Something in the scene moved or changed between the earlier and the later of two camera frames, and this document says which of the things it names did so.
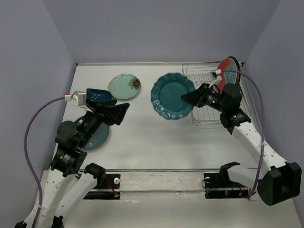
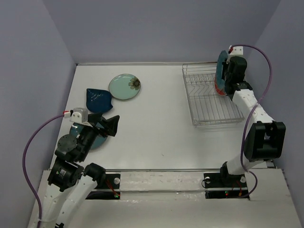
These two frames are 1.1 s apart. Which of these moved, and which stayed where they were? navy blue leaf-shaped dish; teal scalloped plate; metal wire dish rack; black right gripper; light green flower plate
Moved: teal scalloped plate; black right gripper
Stayed: metal wire dish rack; light green flower plate; navy blue leaf-shaped dish
